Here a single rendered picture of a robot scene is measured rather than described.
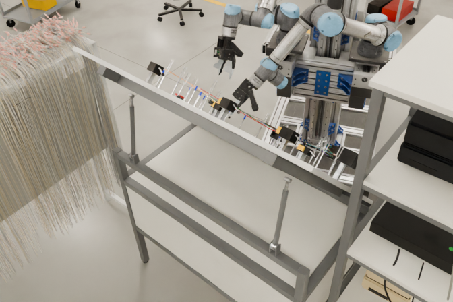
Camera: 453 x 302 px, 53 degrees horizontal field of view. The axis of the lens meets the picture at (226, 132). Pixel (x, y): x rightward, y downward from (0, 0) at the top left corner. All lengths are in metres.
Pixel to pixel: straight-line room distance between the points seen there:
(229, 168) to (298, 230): 0.54
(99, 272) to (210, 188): 1.11
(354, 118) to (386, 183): 2.30
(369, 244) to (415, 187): 0.41
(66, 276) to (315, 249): 1.72
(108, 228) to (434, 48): 2.53
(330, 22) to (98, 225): 2.12
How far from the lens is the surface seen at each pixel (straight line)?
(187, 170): 2.54
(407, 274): 1.91
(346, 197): 2.37
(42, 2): 6.11
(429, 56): 1.52
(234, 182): 2.46
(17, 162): 2.44
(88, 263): 3.27
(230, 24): 2.30
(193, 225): 2.29
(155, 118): 4.22
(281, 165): 1.52
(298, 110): 3.90
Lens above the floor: 2.59
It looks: 41 degrees down
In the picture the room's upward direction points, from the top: 3 degrees counter-clockwise
